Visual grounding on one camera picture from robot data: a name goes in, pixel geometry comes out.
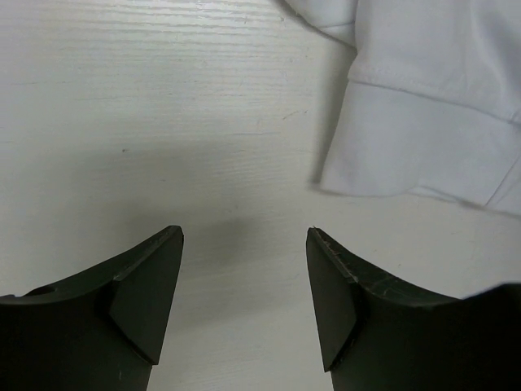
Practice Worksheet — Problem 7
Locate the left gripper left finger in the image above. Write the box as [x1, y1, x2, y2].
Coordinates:
[1, 226, 183, 390]

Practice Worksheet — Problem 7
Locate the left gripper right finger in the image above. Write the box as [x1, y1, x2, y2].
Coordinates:
[306, 228, 520, 390]

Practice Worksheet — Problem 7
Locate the white fabric skirt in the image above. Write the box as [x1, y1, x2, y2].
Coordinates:
[291, 0, 520, 216]

